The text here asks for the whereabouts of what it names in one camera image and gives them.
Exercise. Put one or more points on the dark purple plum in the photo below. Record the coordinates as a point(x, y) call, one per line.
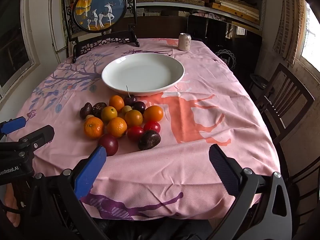
point(139, 106)

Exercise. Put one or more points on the red purple plum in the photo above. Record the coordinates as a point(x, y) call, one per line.
point(110, 142)

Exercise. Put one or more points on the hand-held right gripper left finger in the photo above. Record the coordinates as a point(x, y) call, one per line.
point(90, 170)

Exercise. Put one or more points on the bright red plum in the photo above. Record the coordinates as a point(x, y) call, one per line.
point(151, 126)

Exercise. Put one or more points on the dark cherry with stem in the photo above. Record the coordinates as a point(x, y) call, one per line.
point(130, 100)

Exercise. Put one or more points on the tangerine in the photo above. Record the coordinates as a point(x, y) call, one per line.
point(117, 127)
point(116, 102)
point(93, 127)

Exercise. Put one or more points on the dark red plum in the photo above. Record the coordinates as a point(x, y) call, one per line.
point(135, 133)

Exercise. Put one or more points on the window with white frame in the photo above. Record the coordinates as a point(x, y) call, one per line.
point(12, 45)

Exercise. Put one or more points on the black white-patterned cloth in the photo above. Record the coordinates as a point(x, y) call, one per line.
point(226, 58)

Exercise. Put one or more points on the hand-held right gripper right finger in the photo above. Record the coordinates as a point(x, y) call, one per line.
point(222, 170)

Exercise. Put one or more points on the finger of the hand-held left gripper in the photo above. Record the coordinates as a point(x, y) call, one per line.
point(37, 136)
point(13, 125)

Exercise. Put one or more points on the yellowish smooth orange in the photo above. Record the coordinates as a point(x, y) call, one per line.
point(109, 113)

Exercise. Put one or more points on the round dark stool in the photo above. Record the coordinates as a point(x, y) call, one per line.
point(260, 81)

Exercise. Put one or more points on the round deer screen ornament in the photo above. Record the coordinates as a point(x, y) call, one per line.
point(97, 7)

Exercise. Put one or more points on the dark brown water chestnut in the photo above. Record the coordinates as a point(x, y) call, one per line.
point(149, 140)
point(98, 109)
point(85, 110)

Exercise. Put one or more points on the person's left hand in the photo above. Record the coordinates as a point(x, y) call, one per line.
point(11, 200)

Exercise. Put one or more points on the small yellow fruit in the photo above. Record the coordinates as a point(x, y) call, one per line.
point(126, 109)
point(89, 117)

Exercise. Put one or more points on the dark wooden chair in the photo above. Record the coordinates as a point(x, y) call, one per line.
point(285, 97)

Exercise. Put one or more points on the pale drink can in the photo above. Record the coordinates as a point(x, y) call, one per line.
point(184, 42)

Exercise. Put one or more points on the white framed board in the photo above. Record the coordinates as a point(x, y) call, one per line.
point(56, 25)

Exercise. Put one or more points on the white wall shelf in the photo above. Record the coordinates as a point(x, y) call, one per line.
point(225, 11)

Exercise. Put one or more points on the bright window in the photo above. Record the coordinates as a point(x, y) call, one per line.
point(311, 37)

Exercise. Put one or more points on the white ceramic plate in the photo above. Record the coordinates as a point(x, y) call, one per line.
point(142, 73)

